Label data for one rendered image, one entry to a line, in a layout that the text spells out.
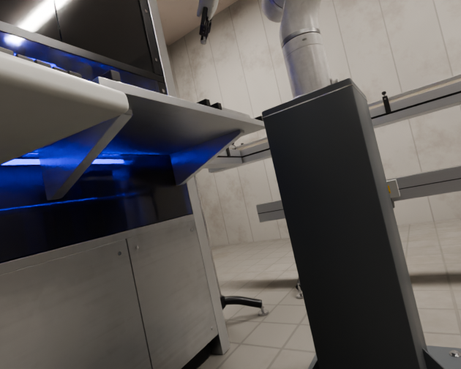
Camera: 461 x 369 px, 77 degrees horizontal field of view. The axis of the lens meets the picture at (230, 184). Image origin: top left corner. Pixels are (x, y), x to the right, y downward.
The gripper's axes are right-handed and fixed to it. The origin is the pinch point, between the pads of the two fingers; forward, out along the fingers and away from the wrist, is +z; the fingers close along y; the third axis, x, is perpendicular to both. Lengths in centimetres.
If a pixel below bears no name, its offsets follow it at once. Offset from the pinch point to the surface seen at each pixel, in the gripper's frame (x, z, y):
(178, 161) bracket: 4.4, 37.3, 32.5
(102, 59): -29.6, 11.6, 20.2
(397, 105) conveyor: 96, 23, -34
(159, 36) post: -23.1, 21.3, -16.9
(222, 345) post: 46, 77, 87
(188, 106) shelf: 9, -10, 50
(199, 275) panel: 27, 61, 66
